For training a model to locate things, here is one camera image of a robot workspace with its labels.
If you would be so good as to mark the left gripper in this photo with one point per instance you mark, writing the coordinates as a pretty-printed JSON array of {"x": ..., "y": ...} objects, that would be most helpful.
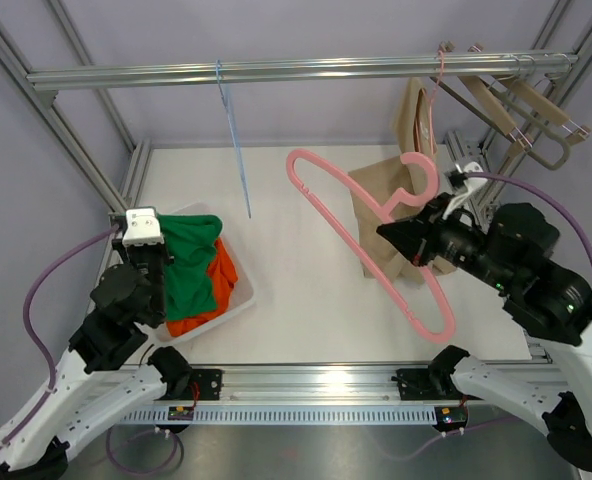
[{"x": 128, "y": 250}]

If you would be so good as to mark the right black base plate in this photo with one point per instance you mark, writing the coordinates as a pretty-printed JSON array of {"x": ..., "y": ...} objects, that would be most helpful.
[{"x": 426, "y": 384}]

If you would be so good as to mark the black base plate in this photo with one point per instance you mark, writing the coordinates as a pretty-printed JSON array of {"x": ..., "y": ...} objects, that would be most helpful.
[
  {"x": 204, "y": 384},
  {"x": 426, "y": 384}
]

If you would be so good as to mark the green t shirt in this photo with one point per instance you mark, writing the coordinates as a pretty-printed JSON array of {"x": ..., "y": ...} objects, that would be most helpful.
[{"x": 191, "y": 241}]

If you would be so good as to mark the orange t shirt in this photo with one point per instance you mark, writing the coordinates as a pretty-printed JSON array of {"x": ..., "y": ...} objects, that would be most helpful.
[{"x": 223, "y": 276}]

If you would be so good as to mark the beige t shirt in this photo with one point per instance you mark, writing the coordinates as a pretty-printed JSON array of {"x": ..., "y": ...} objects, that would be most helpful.
[{"x": 381, "y": 179}]

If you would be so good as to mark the pink hanger with beige shirt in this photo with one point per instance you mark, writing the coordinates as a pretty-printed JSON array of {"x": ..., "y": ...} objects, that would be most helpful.
[{"x": 429, "y": 130}]

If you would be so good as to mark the wooden hanger right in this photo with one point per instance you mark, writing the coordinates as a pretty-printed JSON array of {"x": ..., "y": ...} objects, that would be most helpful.
[{"x": 502, "y": 85}]

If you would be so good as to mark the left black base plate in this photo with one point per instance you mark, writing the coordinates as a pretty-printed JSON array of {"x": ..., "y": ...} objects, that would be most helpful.
[{"x": 204, "y": 384}]

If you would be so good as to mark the white slotted cable duct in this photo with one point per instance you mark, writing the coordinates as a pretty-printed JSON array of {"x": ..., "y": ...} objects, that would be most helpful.
[{"x": 282, "y": 415}]

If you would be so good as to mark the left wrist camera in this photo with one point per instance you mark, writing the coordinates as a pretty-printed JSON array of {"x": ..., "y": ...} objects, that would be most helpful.
[{"x": 142, "y": 228}]

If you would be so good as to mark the aluminium hanging rail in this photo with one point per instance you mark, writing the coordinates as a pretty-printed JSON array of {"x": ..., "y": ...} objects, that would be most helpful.
[{"x": 450, "y": 64}]

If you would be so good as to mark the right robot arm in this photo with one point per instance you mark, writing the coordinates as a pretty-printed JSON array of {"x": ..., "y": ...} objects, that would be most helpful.
[{"x": 551, "y": 303}]

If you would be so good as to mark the white plastic basket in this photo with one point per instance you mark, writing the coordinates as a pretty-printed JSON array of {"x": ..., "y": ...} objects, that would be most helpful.
[{"x": 243, "y": 296}]

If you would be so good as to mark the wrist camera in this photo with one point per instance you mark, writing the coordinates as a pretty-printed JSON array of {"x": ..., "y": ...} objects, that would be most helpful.
[
  {"x": 142, "y": 228},
  {"x": 464, "y": 184}
]

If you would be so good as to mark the wooden hanger left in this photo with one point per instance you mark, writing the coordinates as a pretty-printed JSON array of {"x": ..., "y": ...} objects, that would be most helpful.
[{"x": 492, "y": 112}]

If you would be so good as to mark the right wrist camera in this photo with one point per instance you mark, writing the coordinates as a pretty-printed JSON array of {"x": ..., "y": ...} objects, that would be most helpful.
[{"x": 464, "y": 184}]

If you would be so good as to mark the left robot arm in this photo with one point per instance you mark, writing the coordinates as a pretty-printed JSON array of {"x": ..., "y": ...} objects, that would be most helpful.
[{"x": 60, "y": 420}]

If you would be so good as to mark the front aluminium rail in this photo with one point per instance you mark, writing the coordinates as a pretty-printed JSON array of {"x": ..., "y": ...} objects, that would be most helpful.
[{"x": 311, "y": 384}]

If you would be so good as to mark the wooden hanger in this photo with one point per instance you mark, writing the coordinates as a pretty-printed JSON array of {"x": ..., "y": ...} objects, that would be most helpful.
[
  {"x": 492, "y": 112},
  {"x": 502, "y": 85}
]

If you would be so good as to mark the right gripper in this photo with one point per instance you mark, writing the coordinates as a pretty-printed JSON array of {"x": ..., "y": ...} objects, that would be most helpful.
[{"x": 415, "y": 237}]

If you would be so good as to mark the light blue wire hanger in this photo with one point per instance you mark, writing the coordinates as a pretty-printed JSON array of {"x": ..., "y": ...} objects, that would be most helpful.
[{"x": 232, "y": 126}]

